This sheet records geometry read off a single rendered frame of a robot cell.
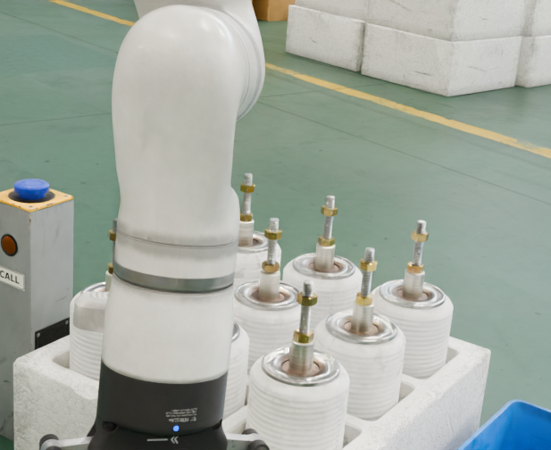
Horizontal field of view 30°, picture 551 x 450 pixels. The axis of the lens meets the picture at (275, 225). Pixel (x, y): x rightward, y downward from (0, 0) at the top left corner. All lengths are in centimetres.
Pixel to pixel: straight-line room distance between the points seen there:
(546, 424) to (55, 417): 57
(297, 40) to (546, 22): 91
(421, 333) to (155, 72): 68
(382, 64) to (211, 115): 313
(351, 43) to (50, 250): 265
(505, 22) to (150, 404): 318
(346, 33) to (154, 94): 327
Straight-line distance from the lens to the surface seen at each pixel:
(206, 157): 55
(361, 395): 107
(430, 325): 116
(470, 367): 120
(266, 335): 111
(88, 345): 110
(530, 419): 128
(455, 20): 347
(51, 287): 125
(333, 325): 108
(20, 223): 121
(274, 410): 97
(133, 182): 56
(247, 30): 59
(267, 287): 113
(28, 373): 114
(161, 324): 57
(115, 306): 59
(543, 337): 176
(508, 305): 186
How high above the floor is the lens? 71
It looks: 20 degrees down
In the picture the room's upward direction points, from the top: 5 degrees clockwise
